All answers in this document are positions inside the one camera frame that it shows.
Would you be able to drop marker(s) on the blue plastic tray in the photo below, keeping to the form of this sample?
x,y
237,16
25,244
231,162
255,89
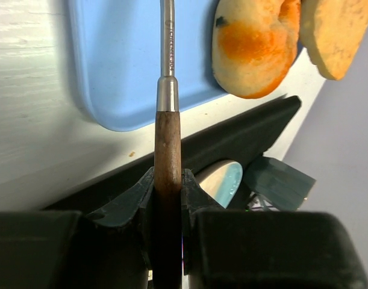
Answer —
x,y
117,58

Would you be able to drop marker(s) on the round orange striped bun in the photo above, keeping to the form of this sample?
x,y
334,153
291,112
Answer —
x,y
254,45

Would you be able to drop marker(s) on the dark green mug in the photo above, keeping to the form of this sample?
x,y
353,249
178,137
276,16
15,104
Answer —
x,y
276,186

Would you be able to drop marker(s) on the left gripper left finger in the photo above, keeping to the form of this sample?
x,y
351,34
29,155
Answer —
x,y
70,249

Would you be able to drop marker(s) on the toast bread slice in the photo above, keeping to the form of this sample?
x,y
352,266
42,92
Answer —
x,y
332,32

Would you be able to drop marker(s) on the white and blue plate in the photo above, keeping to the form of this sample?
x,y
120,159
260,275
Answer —
x,y
221,180

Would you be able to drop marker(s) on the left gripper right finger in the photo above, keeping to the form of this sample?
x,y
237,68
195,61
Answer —
x,y
266,249

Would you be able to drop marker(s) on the metal spatula wooden handle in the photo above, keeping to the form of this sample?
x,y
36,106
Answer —
x,y
167,162

